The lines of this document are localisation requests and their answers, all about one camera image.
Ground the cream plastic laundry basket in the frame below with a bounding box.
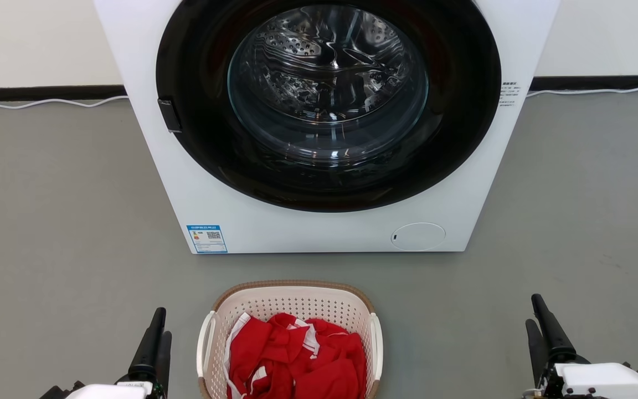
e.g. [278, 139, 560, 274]
[196, 280, 384, 399]

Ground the white floor cable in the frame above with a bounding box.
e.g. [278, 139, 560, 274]
[526, 84, 638, 99]
[0, 95, 129, 110]

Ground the blue energy label sticker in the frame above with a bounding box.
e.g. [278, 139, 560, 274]
[187, 224, 229, 254]

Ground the small printed text sticker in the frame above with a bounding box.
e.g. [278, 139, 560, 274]
[499, 80, 521, 111]

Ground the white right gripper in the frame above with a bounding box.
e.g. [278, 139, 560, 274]
[524, 294, 638, 399]

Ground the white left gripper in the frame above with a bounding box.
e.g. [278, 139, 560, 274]
[64, 308, 173, 399]

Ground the round white filter cover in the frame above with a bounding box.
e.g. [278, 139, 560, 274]
[391, 223, 446, 252]

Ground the steel washer drum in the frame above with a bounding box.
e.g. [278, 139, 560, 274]
[228, 5, 429, 162]

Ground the black door handle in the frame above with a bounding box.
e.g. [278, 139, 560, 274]
[157, 98, 182, 134]

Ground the red and white clothing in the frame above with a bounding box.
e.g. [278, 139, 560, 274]
[224, 312, 368, 399]

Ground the white front-load washing machine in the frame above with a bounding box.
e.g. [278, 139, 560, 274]
[93, 0, 562, 254]

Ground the round black washer door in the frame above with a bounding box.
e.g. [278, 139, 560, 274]
[156, 0, 502, 213]

